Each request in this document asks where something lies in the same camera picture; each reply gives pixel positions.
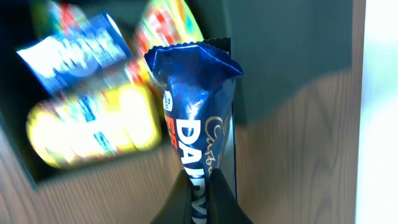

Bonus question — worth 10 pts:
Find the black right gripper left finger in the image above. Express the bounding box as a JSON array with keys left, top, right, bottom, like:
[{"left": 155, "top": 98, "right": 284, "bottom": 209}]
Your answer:
[{"left": 150, "top": 170, "right": 192, "bottom": 224}]

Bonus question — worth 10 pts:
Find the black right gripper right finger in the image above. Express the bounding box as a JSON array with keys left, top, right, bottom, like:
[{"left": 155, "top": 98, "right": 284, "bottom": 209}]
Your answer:
[{"left": 208, "top": 169, "right": 253, "bottom": 224}]

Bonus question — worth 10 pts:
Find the Dairy Milk chocolate bar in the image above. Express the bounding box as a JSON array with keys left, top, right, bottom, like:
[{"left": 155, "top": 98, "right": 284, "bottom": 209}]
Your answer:
[{"left": 144, "top": 37, "right": 243, "bottom": 223}]

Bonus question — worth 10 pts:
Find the yellow round gum container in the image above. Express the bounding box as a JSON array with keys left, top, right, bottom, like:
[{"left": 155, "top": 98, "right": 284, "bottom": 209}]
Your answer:
[{"left": 26, "top": 83, "right": 162, "bottom": 169}]

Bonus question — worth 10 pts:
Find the dark green box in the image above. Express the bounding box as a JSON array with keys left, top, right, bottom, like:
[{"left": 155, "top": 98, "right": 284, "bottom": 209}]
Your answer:
[{"left": 1, "top": 0, "right": 353, "bottom": 187}]

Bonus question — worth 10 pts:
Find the blue Eclipse mint pack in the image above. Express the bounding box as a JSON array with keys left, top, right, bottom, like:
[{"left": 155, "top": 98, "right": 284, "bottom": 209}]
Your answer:
[{"left": 17, "top": 12, "right": 132, "bottom": 94}]

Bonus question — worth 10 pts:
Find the Haribo gummy candy bag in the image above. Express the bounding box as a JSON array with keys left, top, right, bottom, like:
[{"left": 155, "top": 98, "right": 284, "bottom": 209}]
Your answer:
[{"left": 30, "top": 0, "right": 204, "bottom": 83}]

